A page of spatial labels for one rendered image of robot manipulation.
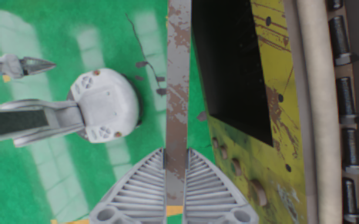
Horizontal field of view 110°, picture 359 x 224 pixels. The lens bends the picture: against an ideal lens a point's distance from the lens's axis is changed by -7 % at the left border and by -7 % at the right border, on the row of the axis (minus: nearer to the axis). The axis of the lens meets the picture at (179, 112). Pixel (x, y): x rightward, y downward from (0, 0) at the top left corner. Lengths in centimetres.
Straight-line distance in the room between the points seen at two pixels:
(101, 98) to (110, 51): 55
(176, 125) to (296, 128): 15
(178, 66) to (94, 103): 113
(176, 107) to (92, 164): 167
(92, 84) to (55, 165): 114
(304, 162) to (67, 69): 180
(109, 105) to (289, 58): 114
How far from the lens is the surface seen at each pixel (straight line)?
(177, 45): 17
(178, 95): 16
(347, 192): 28
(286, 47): 21
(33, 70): 91
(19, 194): 252
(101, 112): 124
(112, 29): 166
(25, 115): 94
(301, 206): 27
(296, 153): 23
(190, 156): 16
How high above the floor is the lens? 138
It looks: 85 degrees down
